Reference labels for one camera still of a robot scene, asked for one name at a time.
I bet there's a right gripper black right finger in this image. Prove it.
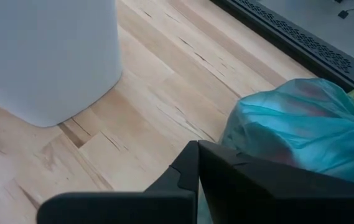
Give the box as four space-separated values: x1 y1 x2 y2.
198 140 354 224

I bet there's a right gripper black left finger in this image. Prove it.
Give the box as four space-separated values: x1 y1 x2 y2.
36 140 198 224

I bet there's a black perforated computer case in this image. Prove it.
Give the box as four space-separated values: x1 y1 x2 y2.
209 0 354 93

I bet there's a white plastic trash bin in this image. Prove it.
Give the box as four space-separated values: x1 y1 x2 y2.
0 0 123 128

